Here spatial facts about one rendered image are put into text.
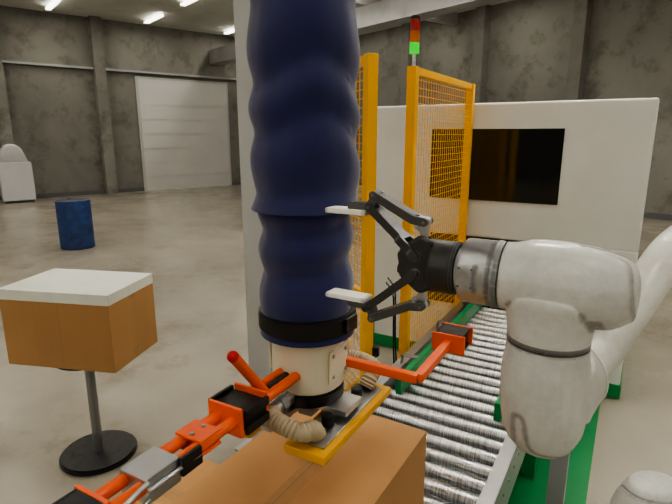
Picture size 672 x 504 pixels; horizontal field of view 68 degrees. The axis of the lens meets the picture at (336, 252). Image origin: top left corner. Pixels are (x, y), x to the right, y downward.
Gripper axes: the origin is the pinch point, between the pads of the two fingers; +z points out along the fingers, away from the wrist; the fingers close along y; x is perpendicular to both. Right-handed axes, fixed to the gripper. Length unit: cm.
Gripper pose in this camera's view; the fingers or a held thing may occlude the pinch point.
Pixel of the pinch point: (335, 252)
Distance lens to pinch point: 79.7
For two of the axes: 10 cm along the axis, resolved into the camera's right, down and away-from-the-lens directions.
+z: -8.6, -1.2, 5.0
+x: 5.2, -1.9, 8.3
